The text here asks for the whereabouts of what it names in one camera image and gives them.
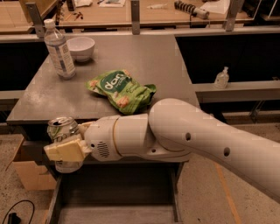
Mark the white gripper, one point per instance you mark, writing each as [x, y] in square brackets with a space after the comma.
[101, 136]

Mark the green 7up soda can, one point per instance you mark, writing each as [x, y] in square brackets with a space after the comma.
[59, 129]

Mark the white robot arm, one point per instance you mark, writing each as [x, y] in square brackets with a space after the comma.
[204, 140]

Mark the grey upper drawer with knob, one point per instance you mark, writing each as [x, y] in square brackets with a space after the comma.
[35, 151]

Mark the open grey middle drawer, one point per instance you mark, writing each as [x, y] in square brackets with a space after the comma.
[140, 193]

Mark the grey drawer cabinet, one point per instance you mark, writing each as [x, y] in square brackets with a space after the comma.
[149, 59]

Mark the brown cardboard box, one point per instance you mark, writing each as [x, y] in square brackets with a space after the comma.
[34, 177]

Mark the green snack chip bag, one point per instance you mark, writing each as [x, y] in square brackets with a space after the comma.
[125, 93]

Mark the white ceramic bowl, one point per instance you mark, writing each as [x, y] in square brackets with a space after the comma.
[81, 48]

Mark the clear plastic water bottle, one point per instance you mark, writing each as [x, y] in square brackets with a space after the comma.
[58, 50]

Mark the clear hand sanitizer bottle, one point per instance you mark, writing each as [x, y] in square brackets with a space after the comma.
[222, 78]

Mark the white paper sheet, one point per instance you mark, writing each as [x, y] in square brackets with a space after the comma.
[216, 6]

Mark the grey metal rail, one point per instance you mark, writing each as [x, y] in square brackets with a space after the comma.
[247, 91]

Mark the black ribbed tool handle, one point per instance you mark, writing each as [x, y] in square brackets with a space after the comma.
[191, 9]

